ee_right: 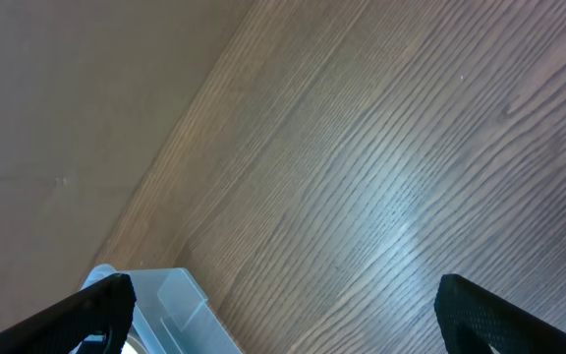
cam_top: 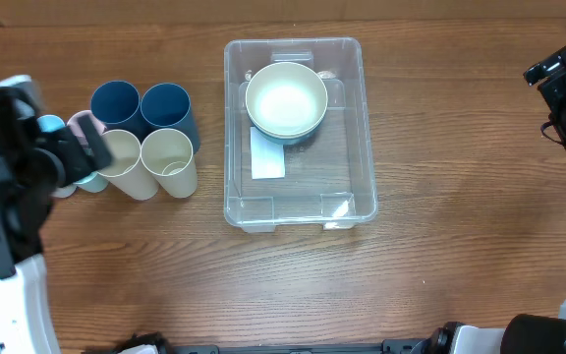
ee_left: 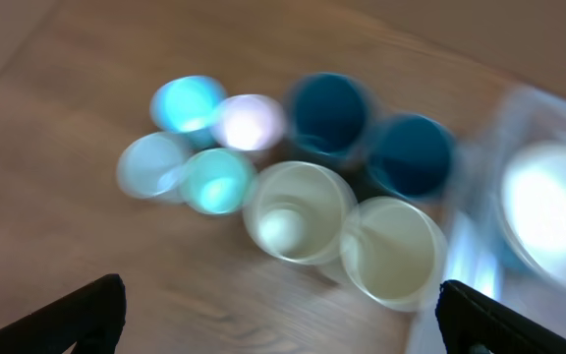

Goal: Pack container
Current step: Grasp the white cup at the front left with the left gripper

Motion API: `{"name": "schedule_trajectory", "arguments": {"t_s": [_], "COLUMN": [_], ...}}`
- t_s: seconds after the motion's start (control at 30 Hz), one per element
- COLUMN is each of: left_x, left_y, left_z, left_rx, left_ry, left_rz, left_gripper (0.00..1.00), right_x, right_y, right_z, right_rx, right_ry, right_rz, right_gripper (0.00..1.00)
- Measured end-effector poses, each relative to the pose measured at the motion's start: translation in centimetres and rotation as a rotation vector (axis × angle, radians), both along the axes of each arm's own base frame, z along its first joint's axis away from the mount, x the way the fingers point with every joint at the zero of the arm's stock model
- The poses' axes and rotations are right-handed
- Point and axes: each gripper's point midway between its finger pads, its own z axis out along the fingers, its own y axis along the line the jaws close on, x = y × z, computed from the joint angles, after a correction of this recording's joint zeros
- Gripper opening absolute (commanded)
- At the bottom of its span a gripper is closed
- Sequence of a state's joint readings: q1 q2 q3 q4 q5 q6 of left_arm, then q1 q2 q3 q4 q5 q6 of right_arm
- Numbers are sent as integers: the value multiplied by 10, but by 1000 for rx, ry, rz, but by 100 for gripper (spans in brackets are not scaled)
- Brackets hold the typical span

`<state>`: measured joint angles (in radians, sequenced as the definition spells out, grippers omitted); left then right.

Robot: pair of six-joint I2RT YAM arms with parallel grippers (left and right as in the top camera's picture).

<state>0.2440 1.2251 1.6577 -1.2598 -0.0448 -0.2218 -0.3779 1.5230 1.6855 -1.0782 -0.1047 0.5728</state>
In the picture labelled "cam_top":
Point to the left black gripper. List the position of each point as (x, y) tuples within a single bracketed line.
[(67, 142)]

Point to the dark blue tall cup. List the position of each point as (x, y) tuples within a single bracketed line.
[(117, 105), (168, 105)]

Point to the beige tall cup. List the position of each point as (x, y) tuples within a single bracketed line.
[(126, 171), (168, 154)]

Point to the pink small cup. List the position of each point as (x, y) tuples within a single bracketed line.
[(74, 124)]

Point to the mint green small cup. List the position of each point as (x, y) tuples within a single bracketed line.
[(93, 183)]

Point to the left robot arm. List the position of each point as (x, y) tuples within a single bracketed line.
[(25, 321)]

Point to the white paper label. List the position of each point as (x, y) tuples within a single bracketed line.
[(267, 158)]

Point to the grey small cup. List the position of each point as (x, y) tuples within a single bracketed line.
[(64, 192)]

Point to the light blue small cup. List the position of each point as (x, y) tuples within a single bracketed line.
[(50, 123)]

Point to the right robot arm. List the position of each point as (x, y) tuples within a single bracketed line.
[(524, 333)]

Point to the cream bowl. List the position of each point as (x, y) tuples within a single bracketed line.
[(295, 130), (284, 92)]

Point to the blue bowl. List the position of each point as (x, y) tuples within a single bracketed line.
[(288, 141)]

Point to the clear plastic storage bin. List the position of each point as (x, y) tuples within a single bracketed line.
[(326, 177)]

